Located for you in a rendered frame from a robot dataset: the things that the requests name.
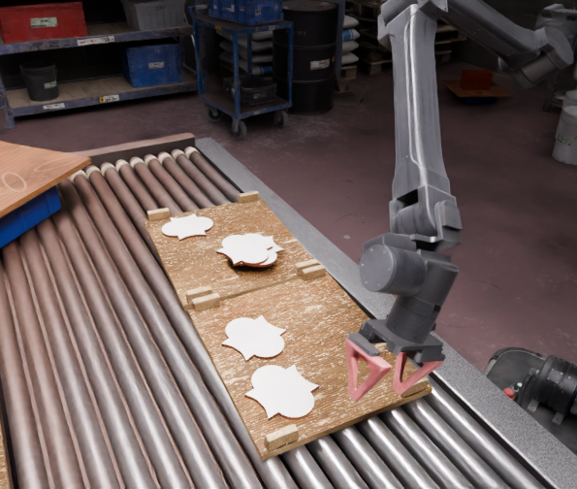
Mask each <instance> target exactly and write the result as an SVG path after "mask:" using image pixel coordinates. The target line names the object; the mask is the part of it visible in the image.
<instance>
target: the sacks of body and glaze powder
mask: <svg viewBox="0 0 577 489"><path fill-rule="evenodd" d="M358 24H359V21H358V20H357V19H355V18H354V17H351V16H346V15H344V23H343V28H342V37H343V42H342V58H341V70H342V71H341V76H340V80H341V81H347V80H352V79H356V71H357V65H356V64H354V63H353V62H356V61H358V60H359V57H357V56H356V55H354V54H353V53H351V52H350V51H351V50H353V49H355V48H357V47H358V46H359V44H357V43H356V42H355V41H354V40H356V39H357V38H359V37H360V33H358V32H357V31H356V30H355V29H354V28H352V27H355V26H356V25H358ZM216 33H217V34H219V35H220V36H222V37H223V38H225V39H226V40H224V41H222V42H221V43H220V44H219V46H221V47H222V48H223V49H225V50H224V51H223V52H222V53H221V54H220V55H219V58H220V59H221V60H220V74H221V75H223V76H226V75H234V64H233V39H232V35H231V34H228V33H225V32H222V31H219V30H216ZM251 45H252V74H254V75H257V76H259V77H261V78H264V79H266V80H269V81H272V30H270V31H263V32H256V33H251ZM238 53H239V75H243V74H248V71H247V34H243V35H238Z"/></svg>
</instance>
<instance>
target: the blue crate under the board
mask: <svg viewBox="0 0 577 489"><path fill-rule="evenodd" d="M60 209H61V204H60V200H59V196H58V192H57V187H56V185H55V186H53V187H51V188H50V189H48V190H47V191H45V192H43V193H42V194H40V195H38V196H37V197H35V198H33V199H32V200H30V201H28V202H27V203H25V204H23V205H22V206H20V207H18V208H17V209H15V210H13V211H12V212H9V213H8V214H6V215H5V216H3V217H1V218H0V248H1V247H3V246H4V245H6V244H8V243H9V242H11V241H12V240H14V239H15V238H17V237H18V236H20V235H21V234H23V233H24V232H26V231H28V230H29V229H31V228H32V227H34V226H35V225H37V224H38V223H40V222H41V221H43V220H44V219H46V218H47V217H49V216H50V215H52V214H53V213H55V212H57V211H58V210H60Z"/></svg>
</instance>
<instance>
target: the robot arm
mask: <svg viewBox="0 0 577 489"><path fill-rule="evenodd" d="M547 13H548V14H547ZM545 14H546V15H545ZM439 18H440V19H442V20H443V21H445V22H446V23H448V24H449V25H451V26H452V27H454V28H456V29H457V30H459V31H460V32H462V33H463V34H465V35H467V37H469V38H470V39H472V40H473V41H475V42H476V43H478V44H480V45H481V46H483V47H484V48H486V49H488V50H489V51H491V52H493V53H494V54H496V55H497V56H498V64H499V68H500V71H501V72H502V73H504V74H505V75H507V76H508V77H509V79H510V80H511V81H512V82H513V84H514V85H515V86H516V87H517V88H519V89H520V90H526V89H527V88H531V87H533V86H535V85H536V84H538V83H539V82H542V83H544V82H545V79H546V78H548V77H550V76H552V75H554V74H555V73H556V72H558V73H559V74H561V73H563V72H565V71H567V70H568V68H569V65H571V64H572V63H573V61H574V57H573V51H574V48H575V44H576V41H577V19H576V18H577V12H570V11H562V10H554V9H543V10H541V11H539V13H538V16H537V21H536V24H535V28H534V30H533V31H532V30H530V29H526V28H523V27H521V26H519V25H517V24H515V23H513V22H512V21H511V20H509V19H508V18H506V17H505V16H503V15H502V14H500V13H499V12H497V11H496V10H495V9H493V8H492V7H490V6H489V5H488V4H486V3H485V2H483V1H482V0H383V1H382V7H381V14H380V15H379V16H378V18H377V28H378V42H379V43H380V44H381V45H382V46H383V47H384V48H386V49H388V50H390V51H391V52H392V55H393V82H394V109H395V136H396V170H395V177H394V179H393V184H392V191H393V200H392V201H390V202H389V209H390V229H391V233H389V232H388V233H385V234H383V235H380V236H378V237H375V238H373V239H371V240H368V241H366V242H364V244H363V251H364V254H363V256H362V258H361V261H360V265H359V277H360V281H361V283H362V285H363V286H364V287H365V289H367V290H368V291H372V292H379V293H386V294H392V295H398V296H397V298H396V300H395V302H394V304H393V306H392V308H391V310H390V312H389V315H388V316H387V318H386V319H366V320H365V322H364V323H362V325H361V327H360V329H359V332H358V333H348V336H347V338H346V340H345V350H346V358H347V365H348V396H349V397H350V398H351V399H352V400H353V401H354V402H358V401H359V400H360V399H361V398H362V397H363V396H365V395H366V394H367V393H368V391H369V390H370V389H371V388H372V387H373V386H374V385H375V384H376V383H377V382H378V381H379V380H380V379H381V378H382V377H383V376H384V375H385V374H387V373H388V372H389V371H390V370H391V369H392V366H391V365H390V364H388V363H387V362H386V361H385V360H383V359H382V358H381V357H380V353H381V351H380V350H379V349H377V348H376V347H375V346H374V345H372V343H385V342H386V343H387V344H386V346H385V348H386V349H388V350H389V351H390V352H391V353H393V354H394V355H397V362H396V368H395V375H394V384H393V389H394V390H395V391H396V392H397V393H398V394H400V395H401V394H402V393H403V392H405V391H406V390H407V389H409V388H410V387H411V386H412V385H414V384H415V383H416V382H418V381H419V380H420V379H422V378H423V377H425V376H426V375H428V374H429V373H431V372H432V371H434V370H435V369H437V368H438V367H439V366H441V365H442V364H443V362H444V360H445V358H446V356H445V355H444V354H442V353H441V352H442V350H443V348H442V347H443V342H441V341H440V340H438V339H437V338H435V337H434V336H433V335H431V334H430V331H431V329H432V327H433V325H434V323H435V321H436V319H437V317H438V315H439V313H440V310H441V308H442V306H443V304H444V302H445V300H446V298H447V296H448V294H449V292H450V290H451V288H452V285H453V283H454V281H455V279H456V277H457V275H458V273H459V271H460V270H459V267H458V266H456V265H454V264H453V263H452V261H451V257H452V256H450V255H446V254H441V253H438V252H439V251H441V250H444V249H446V248H449V247H452V246H455V245H459V244H460V243H461V239H460V233H459V231H460V230H462V223H461V218H460V212H459V209H458V207H457V204H456V197H455V196H452V195H450V182H449V179H448V178H447V176H446V172H445V169H444V164H443V159H442V151H441V139H440V125H439V111H438V99H437V85H436V72H435V59H434V37H435V32H436V28H437V20H438V19H439ZM359 356H360V357H361V358H362V359H363V360H364V361H366V362H367V363H368V364H369V365H368V367H369V368H370V373H369V375H368V377H367V378H366V379H365V381H364V382H363V383H362V385H361V386H360V387H359V388H358V389H357V373H358V360H359ZM408 357H409V358H410V359H411V360H413V361H414V362H416V363H423V364H424V366H423V367H422V368H421V369H419V370H418V371H417V372H416V373H415V374H413V375H412V376H411V377H410V378H409V379H407V380H406V381H405V382H404V383H402V382H401V381H402V376H403V371H404V367H405V364H406V361H407V358H408Z"/></svg>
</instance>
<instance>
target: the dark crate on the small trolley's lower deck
mask: <svg viewBox="0 0 577 489"><path fill-rule="evenodd" d="M222 80H223V90H224V93H223V94H225V95H226V96H228V97H230V98H232V99H234V100H235V89H234V76H232V77H228V78H223V79H222ZM239 82H241V84H240V103H242V104H244V105H246V106H247V107H250V106H255V105H259V104H264V103H268V102H272V101H275V100H277V99H276V96H277V95H276V92H277V90H276V88H277V86H276V85H277V83H275V82H272V81H269V80H266V79H264V78H261V77H259V76H257V75H254V74H252V73H248V74H243V75H239Z"/></svg>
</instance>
